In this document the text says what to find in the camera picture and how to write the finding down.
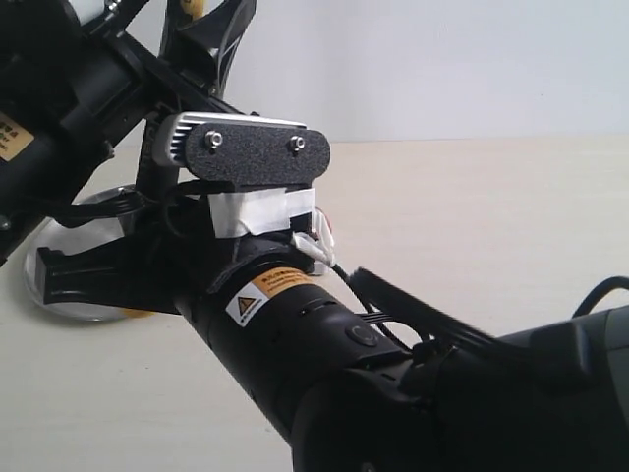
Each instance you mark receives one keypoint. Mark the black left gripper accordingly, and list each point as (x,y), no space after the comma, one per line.
(196,54)

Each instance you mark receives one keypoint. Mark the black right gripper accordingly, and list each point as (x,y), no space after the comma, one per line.
(209,243)

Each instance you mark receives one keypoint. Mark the black yellow claw hammer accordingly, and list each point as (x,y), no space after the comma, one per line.
(154,182)

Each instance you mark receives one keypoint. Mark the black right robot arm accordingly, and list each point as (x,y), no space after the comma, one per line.
(401,387)

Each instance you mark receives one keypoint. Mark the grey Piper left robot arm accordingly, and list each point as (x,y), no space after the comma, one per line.
(75,83)

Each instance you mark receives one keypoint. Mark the round stainless steel plate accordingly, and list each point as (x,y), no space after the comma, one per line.
(85,263)

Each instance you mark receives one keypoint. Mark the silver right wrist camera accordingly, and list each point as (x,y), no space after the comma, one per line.
(256,172)

